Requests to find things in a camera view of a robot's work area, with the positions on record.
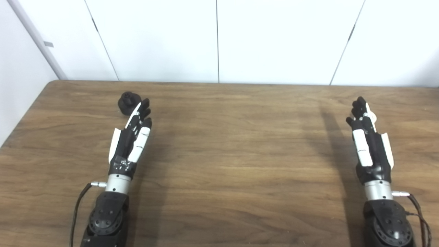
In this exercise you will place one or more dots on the round black part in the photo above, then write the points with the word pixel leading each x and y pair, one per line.
pixel 126 103

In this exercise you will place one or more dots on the small grey wall tag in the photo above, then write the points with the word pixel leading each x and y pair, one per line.
pixel 48 44

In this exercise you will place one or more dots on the grey wall corner trim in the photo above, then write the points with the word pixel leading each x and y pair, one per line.
pixel 37 37

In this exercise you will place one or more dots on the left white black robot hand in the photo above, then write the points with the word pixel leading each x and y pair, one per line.
pixel 125 144

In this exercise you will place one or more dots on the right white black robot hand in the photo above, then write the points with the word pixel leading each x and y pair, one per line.
pixel 375 157

